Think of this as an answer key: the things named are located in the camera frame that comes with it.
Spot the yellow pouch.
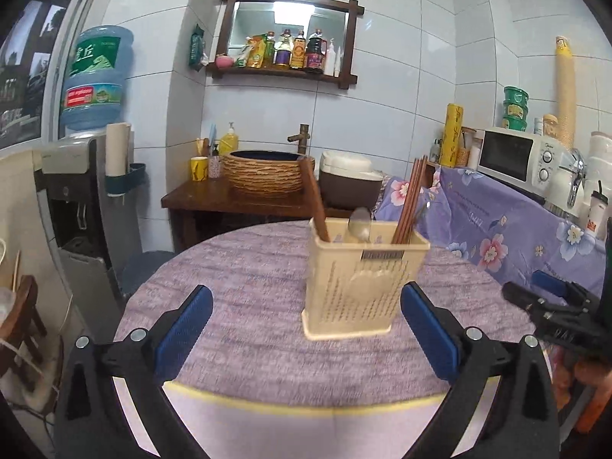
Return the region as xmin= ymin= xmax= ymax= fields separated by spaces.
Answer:
xmin=246 ymin=34 xmax=267 ymax=68

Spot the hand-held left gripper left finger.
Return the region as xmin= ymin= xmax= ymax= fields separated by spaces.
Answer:
xmin=52 ymin=284 xmax=214 ymax=459

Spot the brown wooden spatula handle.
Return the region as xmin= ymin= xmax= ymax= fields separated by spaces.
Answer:
xmin=300 ymin=160 xmax=327 ymax=243

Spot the white microwave oven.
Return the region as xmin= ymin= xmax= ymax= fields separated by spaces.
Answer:
xmin=478 ymin=127 xmax=577 ymax=197

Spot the white paper cup tube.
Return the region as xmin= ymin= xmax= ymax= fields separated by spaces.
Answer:
xmin=105 ymin=122 xmax=132 ymax=177

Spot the yellow roll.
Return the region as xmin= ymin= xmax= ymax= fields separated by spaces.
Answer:
xmin=440 ymin=103 xmax=464 ymax=168

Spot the dark wooden chair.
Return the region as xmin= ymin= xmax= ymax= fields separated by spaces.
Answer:
xmin=0 ymin=275 xmax=49 ymax=378

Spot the green packet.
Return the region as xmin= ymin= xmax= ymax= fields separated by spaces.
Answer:
xmin=189 ymin=24 xmax=206 ymax=70

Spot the white plastic container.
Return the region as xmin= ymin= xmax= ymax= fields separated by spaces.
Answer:
xmin=586 ymin=131 xmax=612 ymax=192

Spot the drink cup with straw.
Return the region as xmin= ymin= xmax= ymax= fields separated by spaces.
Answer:
xmin=586 ymin=182 xmax=609 ymax=240

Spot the wooden framed mirror shelf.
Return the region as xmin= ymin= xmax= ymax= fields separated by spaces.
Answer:
xmin=207 ymin=0 xmax=365 ymax=91

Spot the window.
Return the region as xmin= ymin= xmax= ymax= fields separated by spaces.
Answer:
xmin=0 ymin=0 xmax=103 ymax=151

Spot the dark wooden counter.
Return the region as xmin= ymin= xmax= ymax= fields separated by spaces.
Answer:
xmin=161 ymin=179 xmax=364 ymax=254

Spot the water dispenser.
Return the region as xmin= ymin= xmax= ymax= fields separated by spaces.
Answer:
xmin=33 ymin=131 xmax=127 ymax=319

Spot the sauce bottle with orange label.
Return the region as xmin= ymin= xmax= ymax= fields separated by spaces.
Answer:
xmin=291 ymin=30 xmax=307 ymax=68

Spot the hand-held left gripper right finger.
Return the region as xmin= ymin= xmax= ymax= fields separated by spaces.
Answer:
xmin=400 ymin=281 xmax=560 ymax=459

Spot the brown and white rice cooker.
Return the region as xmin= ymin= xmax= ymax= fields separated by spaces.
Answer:
xmin=318 ymin=150 xmax=384 ymax=211

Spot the tall stack of paper cups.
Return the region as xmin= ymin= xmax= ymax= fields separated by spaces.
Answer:
xmin=555 ymin=36 xmax=577 ymax=151

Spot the blue water bottle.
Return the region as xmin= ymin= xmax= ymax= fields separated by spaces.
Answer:
xmin=60 ymin=25 xmax=135 ymax=132

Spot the yellow soap pump bottle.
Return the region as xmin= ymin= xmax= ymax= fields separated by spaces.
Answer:
xmin=218 ymin=122 xmax=240 ymax=156

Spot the person's right hand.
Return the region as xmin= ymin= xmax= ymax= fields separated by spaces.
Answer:
xmin=571 ymin=356 xmax=612 ymax=393

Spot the brass faucet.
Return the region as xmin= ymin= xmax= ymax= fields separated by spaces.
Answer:
xmin=287 ymin=123 xmax=313 ymax=156

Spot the purple floral cloth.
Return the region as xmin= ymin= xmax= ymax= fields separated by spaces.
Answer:
xmin=373 ymin=165 xmax=612 ymax=393

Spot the blue cup holder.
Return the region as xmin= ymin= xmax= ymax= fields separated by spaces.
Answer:
xmin=106 ymin=163 xmax=147 ymax=197

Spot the white and steel kettle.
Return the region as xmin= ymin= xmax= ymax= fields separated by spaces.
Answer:
xmin=550 ymin=148 xmax=586 ymax=208

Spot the sauce bottle with purple label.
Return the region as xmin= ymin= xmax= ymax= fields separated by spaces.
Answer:
xmin=275 ymin=29 xmax=293 ymax=68

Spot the steel spoon with brown handle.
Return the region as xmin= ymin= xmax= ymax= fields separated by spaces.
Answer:
xmin=347 ymin=207 xmax=374 ymax=244

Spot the brown wooden chopstick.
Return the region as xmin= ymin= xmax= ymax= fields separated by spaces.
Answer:
xmin=396 ymin=156 xmax=424 ymax=244
xmin=400 ymin=155 xmax=429 ymax=244
xmin=391 ymin=158 xmax=419 ymax=244
xmin=305 ymin=160 xmax=332 ymax=243

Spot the woven basket wash basin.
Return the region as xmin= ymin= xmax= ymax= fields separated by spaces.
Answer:
xmin=222 ymin=150 xmax=316 ymax=199

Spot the cream plastic utensil holder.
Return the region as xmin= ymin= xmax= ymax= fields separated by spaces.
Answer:
xmin=301 ymin=217 xmax=431 ymax=341

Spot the dark soy sauce bottle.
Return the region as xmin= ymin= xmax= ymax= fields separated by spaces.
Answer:
xmin=304 ymin=29 xmax=327 ymax=73

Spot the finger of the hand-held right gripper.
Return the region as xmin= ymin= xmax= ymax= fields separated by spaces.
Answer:
xmin=502 ymin=281 xmax=581 ymax=326
xmin=532 ymin=270 xmax=601 ymax=309

